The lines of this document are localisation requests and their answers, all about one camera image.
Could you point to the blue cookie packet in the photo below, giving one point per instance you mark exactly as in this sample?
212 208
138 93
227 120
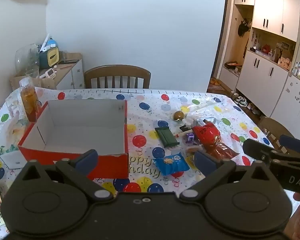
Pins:
171 164

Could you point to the silver foil snack bag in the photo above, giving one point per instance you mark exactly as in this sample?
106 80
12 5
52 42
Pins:
200 120

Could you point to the teal yellow tissue box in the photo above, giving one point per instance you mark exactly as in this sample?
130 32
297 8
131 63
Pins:
49 56

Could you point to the white pink toy phone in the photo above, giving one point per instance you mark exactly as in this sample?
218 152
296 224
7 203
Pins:
49 74

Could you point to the sausage stick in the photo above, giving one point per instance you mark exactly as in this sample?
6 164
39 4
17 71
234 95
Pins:
183 133

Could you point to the green snack bar packet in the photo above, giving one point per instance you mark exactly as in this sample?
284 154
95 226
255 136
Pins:
166 137

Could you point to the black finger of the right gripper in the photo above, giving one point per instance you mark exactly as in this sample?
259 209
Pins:
290 143
264 153

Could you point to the amber drink bottle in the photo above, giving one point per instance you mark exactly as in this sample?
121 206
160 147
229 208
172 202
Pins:
29 98

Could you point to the red cardboard box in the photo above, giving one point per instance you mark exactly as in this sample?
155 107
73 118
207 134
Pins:
69 128

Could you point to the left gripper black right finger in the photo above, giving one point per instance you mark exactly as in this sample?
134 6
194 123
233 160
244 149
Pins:
215 171

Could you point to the wooden chair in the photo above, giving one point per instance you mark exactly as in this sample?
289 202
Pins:
273 131
134 74

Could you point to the brown snack packet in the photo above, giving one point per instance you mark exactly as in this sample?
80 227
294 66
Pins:
221 151

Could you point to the wooden chair far side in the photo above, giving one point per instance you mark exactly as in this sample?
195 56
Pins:
134 74

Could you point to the dark small snack packet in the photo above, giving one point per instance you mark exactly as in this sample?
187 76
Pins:
184 128

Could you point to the white sneakers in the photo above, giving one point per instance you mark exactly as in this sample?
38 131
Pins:
241 101

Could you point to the white side cabinet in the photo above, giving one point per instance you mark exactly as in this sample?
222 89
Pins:
69 75

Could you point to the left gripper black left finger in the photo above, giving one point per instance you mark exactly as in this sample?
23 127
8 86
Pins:
77 170

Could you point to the red snack bag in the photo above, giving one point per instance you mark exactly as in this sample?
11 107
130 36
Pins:
208 135

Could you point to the white wall cabinets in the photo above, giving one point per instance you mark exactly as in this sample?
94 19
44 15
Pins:
262 58

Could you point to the glass fishbowl vase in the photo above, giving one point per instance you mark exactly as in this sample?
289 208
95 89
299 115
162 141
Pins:
26 58

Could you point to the round brown chocolate ball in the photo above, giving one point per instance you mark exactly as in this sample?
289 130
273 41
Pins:
178 116

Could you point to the balloon pattern tablecloth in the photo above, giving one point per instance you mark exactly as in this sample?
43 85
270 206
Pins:
148 110

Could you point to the purple candy wrapper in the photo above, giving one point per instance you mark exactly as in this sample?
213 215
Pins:
190 138

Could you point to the wooden chair right side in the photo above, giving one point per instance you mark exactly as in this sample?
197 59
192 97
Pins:
273 131

